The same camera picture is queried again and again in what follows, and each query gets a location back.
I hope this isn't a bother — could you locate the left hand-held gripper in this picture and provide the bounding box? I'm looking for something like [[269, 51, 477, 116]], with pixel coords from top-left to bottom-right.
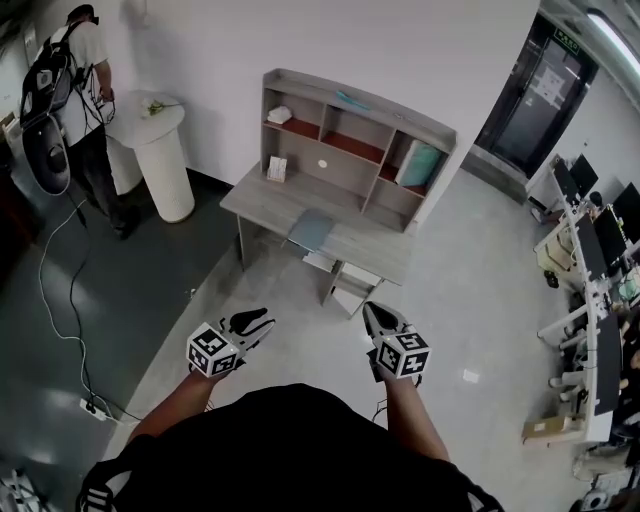
[[186, 308, 277, 378]]

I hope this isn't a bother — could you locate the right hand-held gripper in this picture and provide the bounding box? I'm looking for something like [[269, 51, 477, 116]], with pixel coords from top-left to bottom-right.
[[361, 300, 432, 387]]

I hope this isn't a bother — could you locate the person's left forearm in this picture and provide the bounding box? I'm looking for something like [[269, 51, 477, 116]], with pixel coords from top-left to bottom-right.
[[126, 368, 224, 451]]

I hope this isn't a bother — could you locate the person's right forearm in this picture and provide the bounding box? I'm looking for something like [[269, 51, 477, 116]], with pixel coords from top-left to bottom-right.
[[382, 378, 452, 464]]

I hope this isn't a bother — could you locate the grey wooden desk with hutch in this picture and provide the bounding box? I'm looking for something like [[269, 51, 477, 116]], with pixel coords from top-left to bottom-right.
[[219, 67, 459, 322]]

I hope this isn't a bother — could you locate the person's black shirt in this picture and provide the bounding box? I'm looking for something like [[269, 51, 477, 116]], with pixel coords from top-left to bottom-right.
[[74, 382, 507, 512]]

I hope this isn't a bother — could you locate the teal book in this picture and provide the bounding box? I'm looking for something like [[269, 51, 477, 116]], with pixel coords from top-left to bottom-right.
[[394, 139, 445, 189]]

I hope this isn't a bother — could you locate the white power strip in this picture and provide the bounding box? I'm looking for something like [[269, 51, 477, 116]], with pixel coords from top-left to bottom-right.
[[78, 396, 110, 422]]

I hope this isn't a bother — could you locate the cardboard box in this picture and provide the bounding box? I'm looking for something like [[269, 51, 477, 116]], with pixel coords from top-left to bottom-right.
[[521, 413, 587, 447]]

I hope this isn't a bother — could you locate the white cylinder stand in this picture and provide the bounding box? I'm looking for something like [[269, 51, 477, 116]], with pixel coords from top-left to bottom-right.
[[103, 133, 145, 197]]

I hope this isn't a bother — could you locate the long white office desk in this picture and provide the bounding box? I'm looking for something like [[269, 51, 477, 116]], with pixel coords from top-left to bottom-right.
[[532, 154, 640, 446]]

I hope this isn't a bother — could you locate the teal flat item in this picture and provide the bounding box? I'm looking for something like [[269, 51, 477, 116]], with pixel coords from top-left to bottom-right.
[[335, 90, 372, 113]]

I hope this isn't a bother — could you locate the black computer monitor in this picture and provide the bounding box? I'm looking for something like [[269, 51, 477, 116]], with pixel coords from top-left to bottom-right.
[[611, 181, 640, 227], [569, 153, 600, 199], [574, 214, 609, 279], [593, 311, 624, 417], [551, 159, 582, 202], [592, 204, 629, 267]]

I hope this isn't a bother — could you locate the white flower bunch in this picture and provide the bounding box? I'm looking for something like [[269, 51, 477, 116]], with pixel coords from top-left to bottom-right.
[[139, 96, 182, 120]]

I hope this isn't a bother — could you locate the black double door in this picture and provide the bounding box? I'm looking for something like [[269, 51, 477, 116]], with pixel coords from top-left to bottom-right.
[[473, 11, 600, 180]]

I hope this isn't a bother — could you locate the green exit sign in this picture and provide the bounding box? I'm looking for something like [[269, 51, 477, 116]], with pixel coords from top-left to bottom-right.
[[556, 28, 582, 57]]

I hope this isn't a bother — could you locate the ceiling light strip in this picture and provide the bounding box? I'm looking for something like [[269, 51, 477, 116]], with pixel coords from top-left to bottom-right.
[[583, 8, 640, 74]]

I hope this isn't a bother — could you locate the white floor cable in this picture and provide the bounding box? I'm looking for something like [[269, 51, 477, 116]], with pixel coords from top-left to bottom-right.
[[38, 198, 144, 426]]

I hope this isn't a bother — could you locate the white round pedestal table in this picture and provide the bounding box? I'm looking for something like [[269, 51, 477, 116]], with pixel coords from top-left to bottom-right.
[[118, 89, 197, 224]]

